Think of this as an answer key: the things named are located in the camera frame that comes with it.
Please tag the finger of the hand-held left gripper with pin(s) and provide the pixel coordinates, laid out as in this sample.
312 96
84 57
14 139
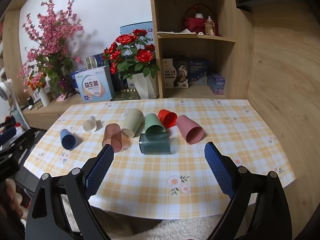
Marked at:
21 142

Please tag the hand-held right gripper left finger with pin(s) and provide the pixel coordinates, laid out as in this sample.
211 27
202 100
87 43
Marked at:
100 172

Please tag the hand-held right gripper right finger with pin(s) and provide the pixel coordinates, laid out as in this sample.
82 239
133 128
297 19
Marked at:
220 172

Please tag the brown transparent cup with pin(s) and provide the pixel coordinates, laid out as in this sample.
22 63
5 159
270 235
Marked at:
112 135

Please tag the navy blue cup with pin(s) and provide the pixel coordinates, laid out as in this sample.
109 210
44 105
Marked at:
67 140

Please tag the small white cup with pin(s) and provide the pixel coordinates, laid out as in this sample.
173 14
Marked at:
89 126

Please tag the pink cup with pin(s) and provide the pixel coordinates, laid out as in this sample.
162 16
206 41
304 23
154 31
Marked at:
190 130

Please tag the beige cup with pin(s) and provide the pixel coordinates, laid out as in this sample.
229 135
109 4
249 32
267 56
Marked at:
132 122

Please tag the dark teal transparent cup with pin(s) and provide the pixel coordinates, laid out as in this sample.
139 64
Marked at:
155 142

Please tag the green cup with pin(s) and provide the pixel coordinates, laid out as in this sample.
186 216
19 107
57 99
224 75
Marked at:
153 123

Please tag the red cup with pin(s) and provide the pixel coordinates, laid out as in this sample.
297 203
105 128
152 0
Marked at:
167 118

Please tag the person's left hand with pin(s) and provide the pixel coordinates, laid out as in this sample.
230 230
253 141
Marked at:
11 197

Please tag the low wooden cabinet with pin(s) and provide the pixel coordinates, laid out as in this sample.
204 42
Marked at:
45 116

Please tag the row of small dark bottles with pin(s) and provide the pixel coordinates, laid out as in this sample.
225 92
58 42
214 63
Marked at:
35 103

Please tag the yellow checked tablecloth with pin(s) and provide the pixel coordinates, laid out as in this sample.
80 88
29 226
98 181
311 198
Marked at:
150 175

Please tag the white clip fan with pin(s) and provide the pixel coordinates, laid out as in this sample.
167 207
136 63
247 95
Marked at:
5 88

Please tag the white fluffy rug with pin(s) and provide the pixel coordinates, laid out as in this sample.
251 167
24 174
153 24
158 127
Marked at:
155 230

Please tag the foil blister packs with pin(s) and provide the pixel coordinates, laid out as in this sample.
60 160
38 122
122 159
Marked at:
125 95

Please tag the white and blue carton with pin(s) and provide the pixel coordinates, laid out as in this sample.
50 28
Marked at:
92 85

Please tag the small purple box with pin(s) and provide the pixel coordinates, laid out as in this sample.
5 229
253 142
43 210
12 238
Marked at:
216 83

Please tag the white angular flower pot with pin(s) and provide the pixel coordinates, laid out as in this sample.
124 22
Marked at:
146 86

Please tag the dark blue printed box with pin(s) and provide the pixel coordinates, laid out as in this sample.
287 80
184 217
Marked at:
198 70

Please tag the silver glass jar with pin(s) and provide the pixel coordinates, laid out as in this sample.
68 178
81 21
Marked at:
90 63

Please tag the white and black snack box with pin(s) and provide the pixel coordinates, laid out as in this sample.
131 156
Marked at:
172 75

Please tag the pink artificial flower bouquet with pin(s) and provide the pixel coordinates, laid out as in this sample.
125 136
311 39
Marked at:
50 35

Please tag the wooden shelf unit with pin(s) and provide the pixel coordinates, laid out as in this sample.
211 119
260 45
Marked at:
232 55

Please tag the red rose plant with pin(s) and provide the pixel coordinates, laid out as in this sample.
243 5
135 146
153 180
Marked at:
127 55

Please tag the clear perfume bottle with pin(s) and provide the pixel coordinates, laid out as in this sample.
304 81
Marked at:
210 27

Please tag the stack of papers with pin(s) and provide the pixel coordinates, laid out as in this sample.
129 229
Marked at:
170 32

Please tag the light blue flat box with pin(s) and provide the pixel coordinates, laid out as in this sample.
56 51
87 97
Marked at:
140 27

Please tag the red gift basket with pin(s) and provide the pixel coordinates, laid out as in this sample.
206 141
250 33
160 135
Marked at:
195 23

